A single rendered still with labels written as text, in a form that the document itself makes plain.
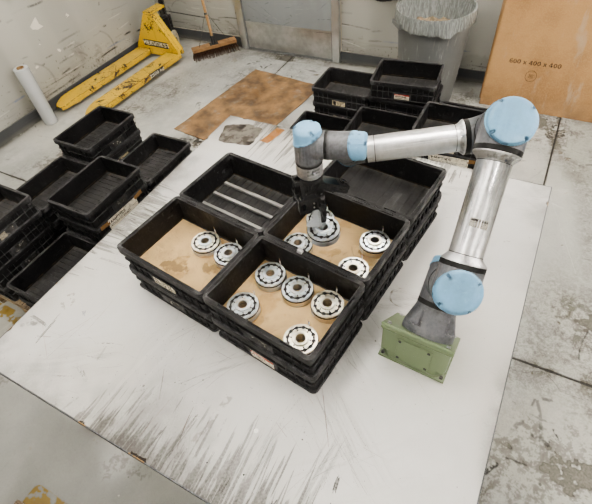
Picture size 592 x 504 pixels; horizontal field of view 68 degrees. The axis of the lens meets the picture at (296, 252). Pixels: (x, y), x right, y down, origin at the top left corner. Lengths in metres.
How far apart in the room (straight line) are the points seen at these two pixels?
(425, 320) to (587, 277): 1.62
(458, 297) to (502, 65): 2.90
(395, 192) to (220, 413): 1.01
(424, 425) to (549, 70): 3.00
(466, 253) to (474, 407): 0.49
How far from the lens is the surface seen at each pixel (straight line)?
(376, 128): 2.90
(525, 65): 3.87
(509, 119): 1.17
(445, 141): 1.30
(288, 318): 1.38
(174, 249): 1.66
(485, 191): 1.16
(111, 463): 2.29
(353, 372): 1.43
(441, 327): 1.30
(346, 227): 1.61
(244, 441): 1.38
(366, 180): 1.80
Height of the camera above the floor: 1.99
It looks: 49 degrees down
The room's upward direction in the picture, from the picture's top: 8 degrees counter-clockwise
